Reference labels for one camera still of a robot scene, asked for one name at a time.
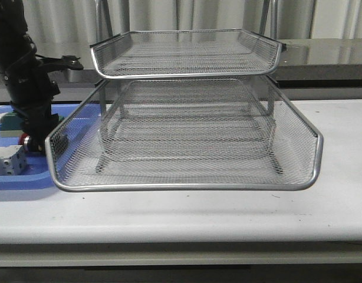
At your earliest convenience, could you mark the white curtain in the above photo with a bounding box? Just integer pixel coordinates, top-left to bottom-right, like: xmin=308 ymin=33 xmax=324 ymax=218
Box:
xmin=21 ymin=0 xmax=362 ymax=71

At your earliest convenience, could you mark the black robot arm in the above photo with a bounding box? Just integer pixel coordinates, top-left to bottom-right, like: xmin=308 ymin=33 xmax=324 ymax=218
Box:
xmin=0 ymin=1 xmax=83 ymax=152

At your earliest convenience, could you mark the red emergency stop button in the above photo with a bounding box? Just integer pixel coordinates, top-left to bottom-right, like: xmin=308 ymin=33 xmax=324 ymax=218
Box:
xmin=20 ymin=133 xmax=70 ymax=156

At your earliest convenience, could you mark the white circuit breaker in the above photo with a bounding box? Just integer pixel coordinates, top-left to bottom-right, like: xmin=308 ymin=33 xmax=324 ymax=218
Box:
xmin=0 ymin=145 xmax=27 ymax=176

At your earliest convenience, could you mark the grey stone counter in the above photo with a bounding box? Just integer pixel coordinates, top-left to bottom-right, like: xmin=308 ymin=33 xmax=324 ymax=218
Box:
xmin=0 ymin=39 xmax=362 ymax=89

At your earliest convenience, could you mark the silver top mesh tray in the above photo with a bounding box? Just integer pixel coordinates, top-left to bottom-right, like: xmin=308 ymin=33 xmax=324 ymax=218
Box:
xmin=90 ymin=29 xmax=286 ymax=80

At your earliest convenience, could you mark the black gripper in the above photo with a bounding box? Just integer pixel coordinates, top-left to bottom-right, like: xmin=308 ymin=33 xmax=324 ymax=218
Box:
xmin=3 ymin=54 xmax=84 ymax=147

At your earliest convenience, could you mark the green electrical switch block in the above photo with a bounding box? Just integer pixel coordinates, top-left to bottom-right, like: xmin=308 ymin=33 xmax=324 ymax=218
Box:
xmin=0 ymin=111 xmax=64 ymax=141

